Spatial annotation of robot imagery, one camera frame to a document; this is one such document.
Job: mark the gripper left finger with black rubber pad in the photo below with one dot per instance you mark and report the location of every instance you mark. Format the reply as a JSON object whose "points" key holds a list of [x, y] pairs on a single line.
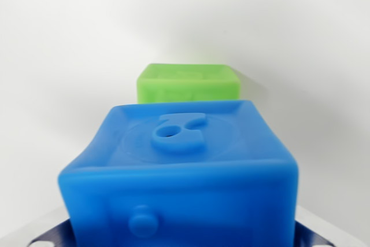
{"points": [[34, 231]]}

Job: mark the gripper right finger with black rubber pad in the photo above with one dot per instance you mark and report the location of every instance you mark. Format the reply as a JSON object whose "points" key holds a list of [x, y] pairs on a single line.
{"points": [[323, 234]]}

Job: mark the blue rubber cube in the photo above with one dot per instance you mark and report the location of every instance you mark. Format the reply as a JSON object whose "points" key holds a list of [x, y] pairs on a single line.
{"points": [[179, 183]]}

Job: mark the green rubber cube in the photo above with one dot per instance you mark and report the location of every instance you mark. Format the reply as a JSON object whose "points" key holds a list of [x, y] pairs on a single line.
{"points": [[188, 85]]}

